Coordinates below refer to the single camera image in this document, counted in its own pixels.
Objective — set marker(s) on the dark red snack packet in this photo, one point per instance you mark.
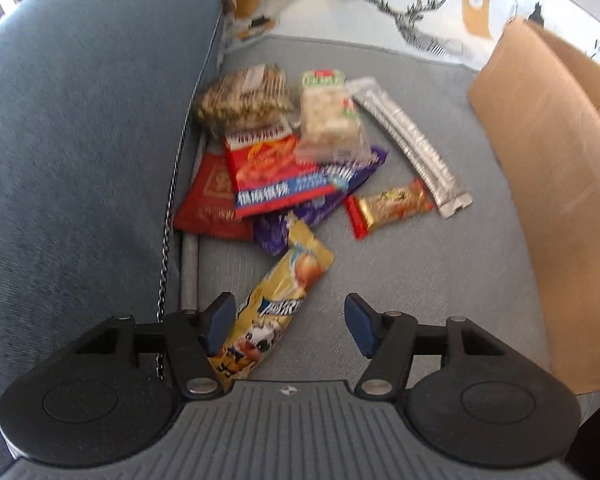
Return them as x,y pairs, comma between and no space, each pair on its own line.
208,208

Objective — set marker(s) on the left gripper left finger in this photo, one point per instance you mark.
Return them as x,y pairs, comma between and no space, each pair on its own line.
114,391

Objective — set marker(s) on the blue sofa armrest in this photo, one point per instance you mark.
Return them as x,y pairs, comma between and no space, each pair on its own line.
94,97

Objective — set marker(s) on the yellow ice cream cone packet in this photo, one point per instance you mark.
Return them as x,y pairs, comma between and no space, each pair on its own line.
262,319

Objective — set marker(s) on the purple snack packet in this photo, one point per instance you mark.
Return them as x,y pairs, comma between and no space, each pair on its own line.
270,231

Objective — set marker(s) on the rice cracker snack pack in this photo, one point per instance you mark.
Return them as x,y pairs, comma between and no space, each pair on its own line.
331,129

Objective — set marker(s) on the brown seed snack pack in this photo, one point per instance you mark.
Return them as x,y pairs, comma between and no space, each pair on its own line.
244,100

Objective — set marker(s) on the grey deer print cover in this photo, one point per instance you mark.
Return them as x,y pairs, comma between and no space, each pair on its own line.
454,31

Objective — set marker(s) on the silver stick snack packet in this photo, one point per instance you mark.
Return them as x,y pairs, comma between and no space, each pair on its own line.
447,192

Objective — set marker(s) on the red blue snack packet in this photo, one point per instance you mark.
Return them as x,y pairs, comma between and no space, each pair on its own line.
265,174

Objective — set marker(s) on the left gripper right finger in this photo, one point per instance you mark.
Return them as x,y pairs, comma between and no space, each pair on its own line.
464,392

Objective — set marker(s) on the cardboard box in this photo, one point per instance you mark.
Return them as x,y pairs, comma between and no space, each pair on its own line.
538,100

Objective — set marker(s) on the red gold candy bar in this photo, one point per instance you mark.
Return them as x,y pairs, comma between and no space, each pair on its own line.
369,213

